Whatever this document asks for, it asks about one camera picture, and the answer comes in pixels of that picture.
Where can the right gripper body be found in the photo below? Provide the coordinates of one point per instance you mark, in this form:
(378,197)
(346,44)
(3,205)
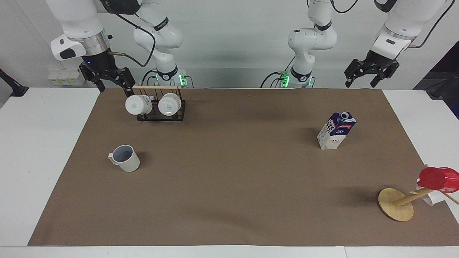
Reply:
(99,61)

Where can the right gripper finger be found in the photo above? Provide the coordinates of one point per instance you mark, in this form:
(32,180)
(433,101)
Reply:
(122,79)
(94,78)

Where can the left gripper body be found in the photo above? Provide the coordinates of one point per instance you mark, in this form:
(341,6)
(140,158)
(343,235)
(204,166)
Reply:
(378,58)

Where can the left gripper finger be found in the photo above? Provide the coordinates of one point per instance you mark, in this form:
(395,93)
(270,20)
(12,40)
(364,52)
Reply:
(358,70)
(388,71)

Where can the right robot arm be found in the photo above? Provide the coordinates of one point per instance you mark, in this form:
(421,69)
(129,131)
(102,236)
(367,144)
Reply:
(79,21)

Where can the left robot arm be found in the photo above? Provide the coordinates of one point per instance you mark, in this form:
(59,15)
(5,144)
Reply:
(394,25)

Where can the blue white milk carton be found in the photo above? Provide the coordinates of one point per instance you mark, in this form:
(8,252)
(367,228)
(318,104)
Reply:
(335,134)

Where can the red cup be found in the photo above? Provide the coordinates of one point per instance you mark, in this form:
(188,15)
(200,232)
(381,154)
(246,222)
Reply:
(437,179)

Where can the white cup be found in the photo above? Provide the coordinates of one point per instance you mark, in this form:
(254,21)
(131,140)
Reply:
(434,197)

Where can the wooden cup stand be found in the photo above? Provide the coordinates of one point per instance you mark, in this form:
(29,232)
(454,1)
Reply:
(394,208)

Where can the white mug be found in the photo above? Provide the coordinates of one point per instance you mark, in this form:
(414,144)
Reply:
(168,104)
(136,105)

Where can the black stand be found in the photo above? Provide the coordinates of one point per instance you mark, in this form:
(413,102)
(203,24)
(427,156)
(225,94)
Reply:
(14,87)
(444,86)

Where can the grey mug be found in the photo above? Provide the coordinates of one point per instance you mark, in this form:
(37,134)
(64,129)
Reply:
(129,163)

